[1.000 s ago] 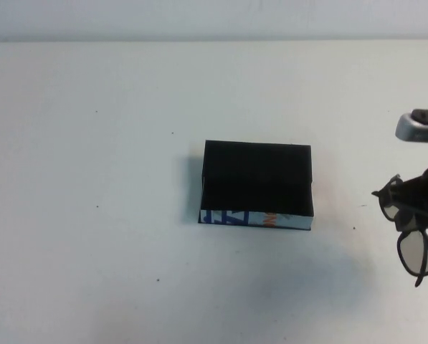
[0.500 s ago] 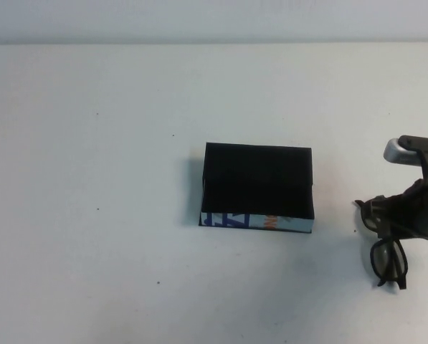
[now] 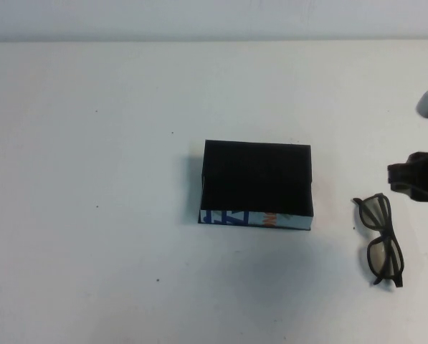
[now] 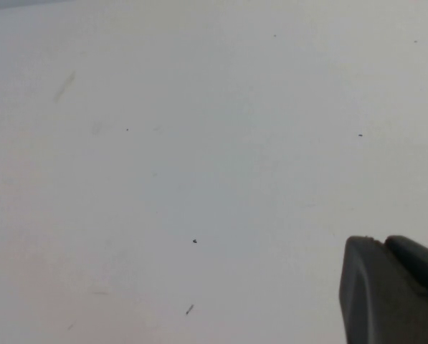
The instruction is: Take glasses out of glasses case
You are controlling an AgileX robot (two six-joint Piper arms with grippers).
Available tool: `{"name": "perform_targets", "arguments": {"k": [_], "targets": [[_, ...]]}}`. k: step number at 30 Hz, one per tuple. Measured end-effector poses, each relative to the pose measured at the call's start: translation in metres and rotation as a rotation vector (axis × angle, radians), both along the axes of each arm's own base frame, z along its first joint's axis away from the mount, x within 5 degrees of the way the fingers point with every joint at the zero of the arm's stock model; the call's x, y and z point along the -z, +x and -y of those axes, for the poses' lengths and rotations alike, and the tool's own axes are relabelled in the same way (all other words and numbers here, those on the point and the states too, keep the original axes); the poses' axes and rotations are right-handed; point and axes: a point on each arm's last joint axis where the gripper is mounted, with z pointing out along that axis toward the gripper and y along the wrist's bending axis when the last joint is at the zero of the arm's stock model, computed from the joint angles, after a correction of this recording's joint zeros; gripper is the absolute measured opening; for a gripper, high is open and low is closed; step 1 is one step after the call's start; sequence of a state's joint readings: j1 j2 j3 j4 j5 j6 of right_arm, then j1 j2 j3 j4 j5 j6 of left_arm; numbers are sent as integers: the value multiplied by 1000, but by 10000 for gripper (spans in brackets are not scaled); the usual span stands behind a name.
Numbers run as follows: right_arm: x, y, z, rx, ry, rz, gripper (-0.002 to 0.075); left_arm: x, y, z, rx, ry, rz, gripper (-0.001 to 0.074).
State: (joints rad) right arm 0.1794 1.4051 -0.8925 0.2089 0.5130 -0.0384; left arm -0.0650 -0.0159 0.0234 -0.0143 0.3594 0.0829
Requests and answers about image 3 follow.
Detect black frame glasses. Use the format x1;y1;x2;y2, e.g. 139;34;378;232
352;193;405;288

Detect black glasses case printed side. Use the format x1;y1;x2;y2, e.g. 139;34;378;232
197;139;315;231

